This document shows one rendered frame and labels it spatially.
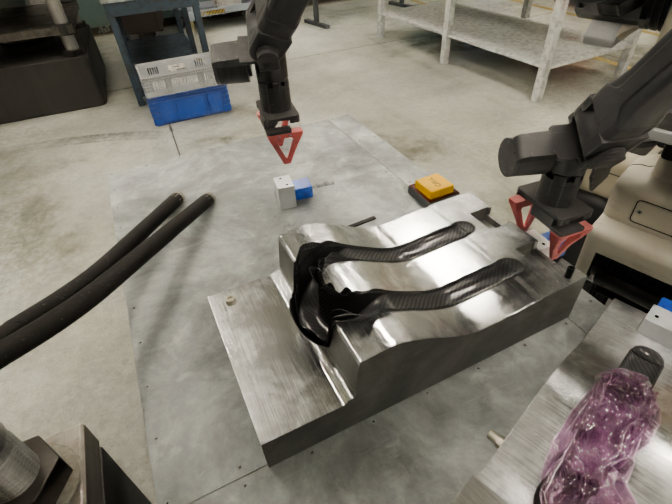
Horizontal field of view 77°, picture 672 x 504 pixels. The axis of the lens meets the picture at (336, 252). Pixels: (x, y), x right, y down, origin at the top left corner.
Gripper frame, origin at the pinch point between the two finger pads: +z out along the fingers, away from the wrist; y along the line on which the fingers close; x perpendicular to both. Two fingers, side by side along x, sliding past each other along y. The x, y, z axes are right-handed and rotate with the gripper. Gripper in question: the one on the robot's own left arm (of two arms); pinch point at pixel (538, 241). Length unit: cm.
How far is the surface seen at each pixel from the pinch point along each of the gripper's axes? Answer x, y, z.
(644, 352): -3.9, 24.1, -0.8
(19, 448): -79, 8, -2
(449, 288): -22.4, 6.3, -3.3
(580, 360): -14.6, 23.0, -3.5
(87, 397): -110, -67, 86
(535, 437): -26.1, 28.7, -3.5
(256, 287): -48.3, -7.3, -1.0
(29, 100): -164, -362, 74
